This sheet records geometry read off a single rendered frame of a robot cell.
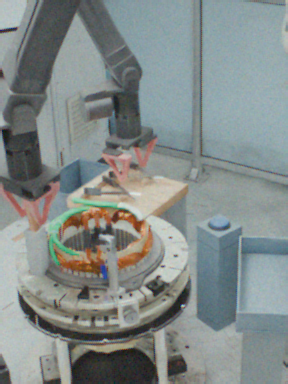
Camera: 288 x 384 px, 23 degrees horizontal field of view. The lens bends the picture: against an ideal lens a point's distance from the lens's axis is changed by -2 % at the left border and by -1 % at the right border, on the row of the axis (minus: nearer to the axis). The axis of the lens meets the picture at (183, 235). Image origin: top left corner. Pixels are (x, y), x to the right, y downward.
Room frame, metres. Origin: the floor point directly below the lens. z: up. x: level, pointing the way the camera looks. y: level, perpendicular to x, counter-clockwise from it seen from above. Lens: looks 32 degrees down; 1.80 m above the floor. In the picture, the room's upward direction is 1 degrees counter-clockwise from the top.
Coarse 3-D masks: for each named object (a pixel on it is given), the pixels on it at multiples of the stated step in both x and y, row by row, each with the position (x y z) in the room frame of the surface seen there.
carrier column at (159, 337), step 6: (162, 330) 1.00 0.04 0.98; (156, 336) 1.00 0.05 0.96; (162, 336) 1.00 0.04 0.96; (156, 342) 1.00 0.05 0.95; (162, 342) 1.00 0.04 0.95; (156, 348) 1.00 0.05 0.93; (162, 348) 1.00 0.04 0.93; (156, 354) 1.00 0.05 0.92; (162, 354) 0.99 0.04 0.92; (156, 360) 1.00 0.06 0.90; (162, 360) 0.99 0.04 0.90; (156, 366) 1.00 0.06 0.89; (162, 366) 0.99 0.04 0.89; (156, 372) 1.00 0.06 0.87; (162, 372) 0.99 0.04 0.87; (156, 378) 1.00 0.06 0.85; (162, 378) 0.99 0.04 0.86
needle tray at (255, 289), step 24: (240, 240) 1.16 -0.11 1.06; (264, 240) 1.17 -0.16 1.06; (240, 264) 1.14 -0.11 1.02; (264, 264) 1.14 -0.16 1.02; (240, 288) 1.06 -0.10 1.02; (264, 288) 1.06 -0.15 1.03; (240, 312) 0.93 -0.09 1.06; (264, 312) 0.93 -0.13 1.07; (264, 336) 1.00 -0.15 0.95; (264, 360) 1.00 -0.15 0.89
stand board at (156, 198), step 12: (120, 168) 1.49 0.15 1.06; (96, 180) 1.43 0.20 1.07; (132, 180) 1.42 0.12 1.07; (168, 180) 1.42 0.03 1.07; (144, 192) 1.37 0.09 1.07; (156, 192) 1.36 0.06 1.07; (168, 192) 1.36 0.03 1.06; (180, 192) 1.37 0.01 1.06; (72, 204) 1.34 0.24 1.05; (132, 204) 1.31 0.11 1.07; (144, 204) 1.31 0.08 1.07; (156, 204) 1.31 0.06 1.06; (168, 204) 1.33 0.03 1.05; (156, 216) 1.29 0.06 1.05
